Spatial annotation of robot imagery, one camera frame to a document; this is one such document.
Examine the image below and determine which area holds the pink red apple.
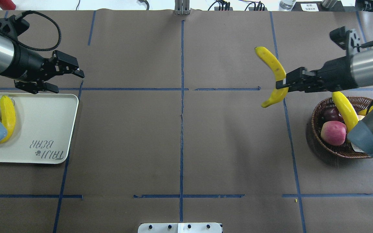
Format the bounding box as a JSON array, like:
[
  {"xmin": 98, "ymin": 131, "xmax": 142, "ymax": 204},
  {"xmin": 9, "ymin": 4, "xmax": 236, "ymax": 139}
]
[{"xmin": 320, "ymin": 121, "xmax": 347, "ymax": 146}]

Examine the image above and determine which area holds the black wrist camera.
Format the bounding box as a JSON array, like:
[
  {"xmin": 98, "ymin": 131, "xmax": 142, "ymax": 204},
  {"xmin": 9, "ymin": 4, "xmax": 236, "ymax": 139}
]
[
  {"xmin": 329, "ymin": 26, "xmax": 362, "ymax": 52},
  {"xmin": 0, "ymin": 15, "xmax": 30, "ymax": 37}
]

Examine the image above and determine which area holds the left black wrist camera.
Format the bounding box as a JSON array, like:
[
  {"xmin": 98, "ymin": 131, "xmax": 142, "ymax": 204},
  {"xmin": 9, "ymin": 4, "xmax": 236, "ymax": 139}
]
[{"xmin": 0, "ymin": 15, "xmax": 30, "ymax": 37}]

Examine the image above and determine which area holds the white mount base plate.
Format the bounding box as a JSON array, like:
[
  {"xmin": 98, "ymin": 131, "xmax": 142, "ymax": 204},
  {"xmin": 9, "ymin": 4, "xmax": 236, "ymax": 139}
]
[{"xmin": 138, "ymin": 222, "xmax": 223, "ymax": 233}]

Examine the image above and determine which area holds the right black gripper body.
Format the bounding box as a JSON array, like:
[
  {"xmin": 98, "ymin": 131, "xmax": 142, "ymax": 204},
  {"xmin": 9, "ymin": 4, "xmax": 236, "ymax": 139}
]
[{"xmin": 286, "ymin": 56, "xmax": 358, "ymax": 93}]

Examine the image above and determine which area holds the yellow banana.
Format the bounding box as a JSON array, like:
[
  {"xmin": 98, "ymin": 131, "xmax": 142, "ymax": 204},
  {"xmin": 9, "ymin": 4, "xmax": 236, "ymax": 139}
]
[
  {"xmin": 0, "ymin": 95, "xmax": 16, "ymax": 144},
  {"xmin": 332, "ymin": 91, "xmax": 359, "ymax": 133},
  {"xmin": 254, "ymin": 46, "xmax": 288, "ymax": 108}
]

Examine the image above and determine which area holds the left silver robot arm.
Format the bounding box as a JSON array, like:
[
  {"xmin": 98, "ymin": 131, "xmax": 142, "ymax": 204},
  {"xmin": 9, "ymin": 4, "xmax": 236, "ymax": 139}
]
[{"xmin": 0, "ymin": 74, "xmax": 83, "ymax": 164}]

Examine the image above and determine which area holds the brown wicker basket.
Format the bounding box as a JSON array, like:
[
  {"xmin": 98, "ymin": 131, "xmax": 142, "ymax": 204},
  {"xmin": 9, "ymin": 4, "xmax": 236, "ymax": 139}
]
[{"xmin": 306, "ymin": 97, "xmax": 373, "ymax": 158}]

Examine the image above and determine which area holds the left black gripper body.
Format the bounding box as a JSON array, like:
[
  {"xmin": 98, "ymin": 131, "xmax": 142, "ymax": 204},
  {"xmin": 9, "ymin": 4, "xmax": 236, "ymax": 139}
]
[{"xmin": 10, "ymin": 46, "xmax": 79, "ymax": 94}]

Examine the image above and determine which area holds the white bear-print tray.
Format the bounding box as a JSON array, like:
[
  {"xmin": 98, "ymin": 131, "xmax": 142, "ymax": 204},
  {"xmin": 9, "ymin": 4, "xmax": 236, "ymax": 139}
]
[{"xmin": 0, "ymin": 93, "xmax": 79, "ymax": 164}]

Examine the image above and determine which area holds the grey water bottle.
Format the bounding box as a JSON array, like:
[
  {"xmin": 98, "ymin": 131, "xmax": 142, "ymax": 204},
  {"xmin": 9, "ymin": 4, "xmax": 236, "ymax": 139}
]
[{"xmin": 279, "ymin": 0, "xmax": 296, "ymax": 11}]

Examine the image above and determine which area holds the dark purple plum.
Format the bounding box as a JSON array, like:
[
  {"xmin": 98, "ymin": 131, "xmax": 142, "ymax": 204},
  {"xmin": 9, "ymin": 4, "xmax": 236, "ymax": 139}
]
[{"xmin": 322, "ymin": 107, "xmax": 344, "ymax": 122}]

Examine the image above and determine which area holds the red bottle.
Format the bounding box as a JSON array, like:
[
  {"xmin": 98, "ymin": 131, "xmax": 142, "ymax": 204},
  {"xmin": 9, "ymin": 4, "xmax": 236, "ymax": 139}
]
[{"xmin": 0, "ymin": 0, "xmax": 16, "ymax": 10}]

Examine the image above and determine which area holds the aluminium frame post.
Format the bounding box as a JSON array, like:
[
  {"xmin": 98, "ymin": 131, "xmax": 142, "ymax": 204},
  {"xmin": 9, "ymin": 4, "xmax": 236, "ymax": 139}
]
[{"xmin": 174, "ymin": 0, "xmax": 190, "ymax": 15}]

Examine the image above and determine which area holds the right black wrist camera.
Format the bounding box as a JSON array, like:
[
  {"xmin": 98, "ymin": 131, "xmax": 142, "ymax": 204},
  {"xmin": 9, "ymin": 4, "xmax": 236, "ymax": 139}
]
[{"xmin": 329, "ymin": 26, "xmax": 362, "ymax": 52}]

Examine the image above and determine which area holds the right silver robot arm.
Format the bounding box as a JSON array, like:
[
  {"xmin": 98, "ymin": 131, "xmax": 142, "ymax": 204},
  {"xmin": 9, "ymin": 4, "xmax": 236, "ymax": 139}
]
[{"xmin": 275, "ymin": 49, "xmax": 373, "ymax": 158}]

